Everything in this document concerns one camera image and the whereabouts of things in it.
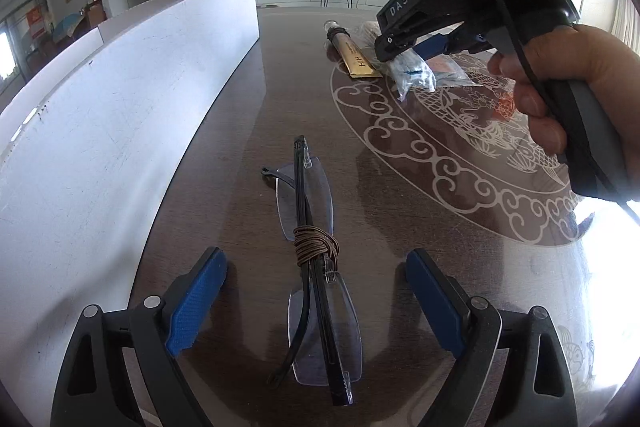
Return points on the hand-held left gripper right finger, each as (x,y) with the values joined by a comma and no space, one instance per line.
(435,302)

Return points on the rimless glasses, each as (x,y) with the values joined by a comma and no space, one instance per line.
(325,332)

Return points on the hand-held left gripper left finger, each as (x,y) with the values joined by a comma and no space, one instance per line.
(197,302)

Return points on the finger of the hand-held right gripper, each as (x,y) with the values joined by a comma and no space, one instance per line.
(395,44)
(435,45)

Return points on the clear plastic bag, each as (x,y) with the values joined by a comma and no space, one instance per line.
(412,74)

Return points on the person's right hand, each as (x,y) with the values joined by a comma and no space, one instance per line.
(615,72)

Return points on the orange packet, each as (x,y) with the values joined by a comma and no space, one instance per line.
(442,67)

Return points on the white partition board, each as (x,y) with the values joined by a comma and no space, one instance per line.
(100,132)

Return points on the gold tube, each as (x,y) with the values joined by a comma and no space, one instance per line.
(357,62)

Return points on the blue cloth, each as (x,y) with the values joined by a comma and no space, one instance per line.
(67,25)

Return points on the red sign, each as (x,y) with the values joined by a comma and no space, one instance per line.
(36,16)

